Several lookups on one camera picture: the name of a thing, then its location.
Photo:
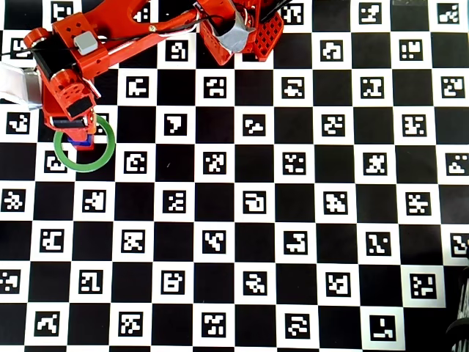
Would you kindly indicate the red cube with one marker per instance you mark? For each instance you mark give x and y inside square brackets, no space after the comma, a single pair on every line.
[88,147]

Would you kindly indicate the black ribbed object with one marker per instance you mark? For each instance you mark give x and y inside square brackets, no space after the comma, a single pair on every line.
[462,322]

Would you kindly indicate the red perforated robot base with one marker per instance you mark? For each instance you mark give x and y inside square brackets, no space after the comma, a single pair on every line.
[273,36]

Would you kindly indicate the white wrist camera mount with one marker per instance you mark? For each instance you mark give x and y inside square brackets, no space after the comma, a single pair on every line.
[18,82]

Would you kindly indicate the black white marker checkerboard mat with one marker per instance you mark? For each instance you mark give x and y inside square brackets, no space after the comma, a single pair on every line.
[329,238]

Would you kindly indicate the red gripper black motors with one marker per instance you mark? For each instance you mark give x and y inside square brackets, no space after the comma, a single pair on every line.
[70,123]

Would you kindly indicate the red robot arm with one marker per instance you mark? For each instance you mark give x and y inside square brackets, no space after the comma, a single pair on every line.
[97,62]

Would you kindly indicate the blue cube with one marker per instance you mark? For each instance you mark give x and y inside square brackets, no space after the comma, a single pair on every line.
[78,142]

